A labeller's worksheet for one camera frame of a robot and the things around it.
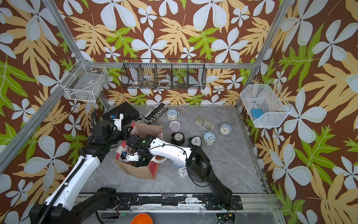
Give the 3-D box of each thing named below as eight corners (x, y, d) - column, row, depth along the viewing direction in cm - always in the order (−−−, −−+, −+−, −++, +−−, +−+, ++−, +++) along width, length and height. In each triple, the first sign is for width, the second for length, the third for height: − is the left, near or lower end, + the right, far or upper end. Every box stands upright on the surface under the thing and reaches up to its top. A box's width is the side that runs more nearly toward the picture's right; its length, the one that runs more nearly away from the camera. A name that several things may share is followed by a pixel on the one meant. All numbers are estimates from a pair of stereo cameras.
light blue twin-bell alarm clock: (203, 145, 98) (204, 142, 94) (202, 133, 104) (202, 130, 101) (215, 145, 98) (216, 142, 94) (213, 133, 104) (214, 130, 101)
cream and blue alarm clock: (164, 118, 113) (164, 115, 110) (170, 110, 119) (170, 107, 116) (174, 122, 111) (174, 119, 108) (179, 113, 116) (180, 110, 113)
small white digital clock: (179, 177, 85) (180, 175, 82) (178, 170, 88) (178, 168, 85) (187, 175, 86) (188, 173, 83) (185, 168, 88) (185, 166, 86)
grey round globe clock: (219, 137, 103) (223, 130, 96) (218, 129, 107) (221, 122, 100) (229, 137, 103) (233, 130, 96) (227, 129, 107) (231, 122, 100)
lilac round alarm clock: (167, 129, 106) (167, 128, 104) (171, 121, 111) (171, 119, 110) (177, 132, 104) (177, 131, 103) (181, 123, 110) (181, 122, 108)
